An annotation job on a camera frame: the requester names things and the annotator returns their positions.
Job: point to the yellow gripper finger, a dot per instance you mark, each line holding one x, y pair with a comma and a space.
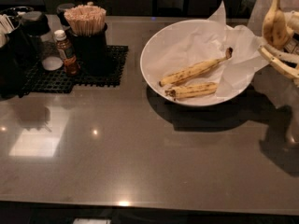
284, 63
292, 22

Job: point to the long stemmed spotted banana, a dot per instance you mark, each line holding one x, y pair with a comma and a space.
194, 70

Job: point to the white bowl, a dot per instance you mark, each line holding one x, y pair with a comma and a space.
149, 53

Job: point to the white paper liner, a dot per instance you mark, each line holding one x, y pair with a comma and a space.
187, 44

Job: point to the black menu stand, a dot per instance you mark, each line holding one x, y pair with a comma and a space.
293, 46

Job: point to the black chopstick cup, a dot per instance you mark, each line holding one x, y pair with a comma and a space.
91, 51

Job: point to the wooden chopsticks bundle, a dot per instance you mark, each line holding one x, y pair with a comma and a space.
86, 20

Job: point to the small brown sauce bottle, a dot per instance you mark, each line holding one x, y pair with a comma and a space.
67, 53

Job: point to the dark jar behind chopsticks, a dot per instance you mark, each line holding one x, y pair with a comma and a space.
61, 9

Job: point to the black grid mat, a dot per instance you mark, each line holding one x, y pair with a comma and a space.
57, 81

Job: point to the glass shaker black lid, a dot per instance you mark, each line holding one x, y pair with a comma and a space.
36, 27

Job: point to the black container at left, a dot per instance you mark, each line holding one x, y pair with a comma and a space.
16, 54

